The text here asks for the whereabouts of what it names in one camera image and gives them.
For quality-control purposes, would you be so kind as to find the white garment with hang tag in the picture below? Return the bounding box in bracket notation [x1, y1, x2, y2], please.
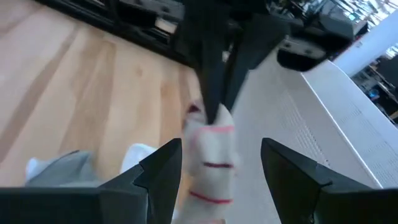
[119, 142, 158, 175]

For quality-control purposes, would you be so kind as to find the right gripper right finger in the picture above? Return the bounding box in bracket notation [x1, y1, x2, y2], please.
[260, 138, 398, 224]

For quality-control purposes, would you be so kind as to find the white perforated plastic bin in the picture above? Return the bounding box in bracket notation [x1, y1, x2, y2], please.
[228, 58, 398, 224]

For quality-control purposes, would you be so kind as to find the black aluminium rig frame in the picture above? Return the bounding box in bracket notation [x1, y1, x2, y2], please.
[34, 0, 200, 68]

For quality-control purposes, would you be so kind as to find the light grey heather garment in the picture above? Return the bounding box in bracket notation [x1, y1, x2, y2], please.
[24, 149, 105, 188]

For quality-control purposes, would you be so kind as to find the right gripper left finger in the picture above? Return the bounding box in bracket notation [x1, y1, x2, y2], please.
[0, 138, 183, 224]

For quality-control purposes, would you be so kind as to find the striped beige sock maroon toe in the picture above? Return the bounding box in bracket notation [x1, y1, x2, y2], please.
[182, 102, 240, 224]

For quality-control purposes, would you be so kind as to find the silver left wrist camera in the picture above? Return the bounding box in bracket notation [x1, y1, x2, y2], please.
[275, 37, 329, 73]

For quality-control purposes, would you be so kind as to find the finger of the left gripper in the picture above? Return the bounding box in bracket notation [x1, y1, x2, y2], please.
[223, 18, 290, 112]
[175, 12, 231, 125]

